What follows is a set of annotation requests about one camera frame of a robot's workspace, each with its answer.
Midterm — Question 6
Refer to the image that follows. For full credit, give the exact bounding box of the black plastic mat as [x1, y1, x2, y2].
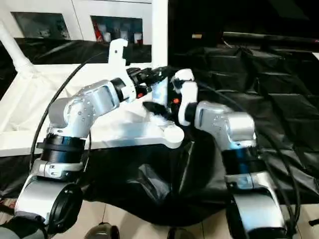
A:
[0, 39, 319, 228]

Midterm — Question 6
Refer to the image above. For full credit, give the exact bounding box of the black robot foot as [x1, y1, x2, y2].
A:
[84, 224, 121, 239]
[167, 228, 196, 239]

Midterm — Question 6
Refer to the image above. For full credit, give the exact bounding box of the black left robot foot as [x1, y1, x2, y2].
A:
[84, 224, 121, 239]

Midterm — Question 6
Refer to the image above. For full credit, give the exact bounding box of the grey metal bar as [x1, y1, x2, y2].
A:
[222, 32, 319, 49]

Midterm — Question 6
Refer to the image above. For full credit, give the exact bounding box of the black right robot foot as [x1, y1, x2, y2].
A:
[167, 228, 196, 239]

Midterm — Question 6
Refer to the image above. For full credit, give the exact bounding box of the white cabinet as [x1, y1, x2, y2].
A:
[0, 0, 153, 43]

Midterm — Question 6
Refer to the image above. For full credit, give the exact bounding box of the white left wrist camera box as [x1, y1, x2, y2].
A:
[108, 39, 136, 103]

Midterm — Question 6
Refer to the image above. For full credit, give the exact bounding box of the black metal stand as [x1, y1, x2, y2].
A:
[0, 198, 16, 216]

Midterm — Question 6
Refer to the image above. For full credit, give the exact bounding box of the red carton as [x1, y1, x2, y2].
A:
[94, 25, 103, 42]

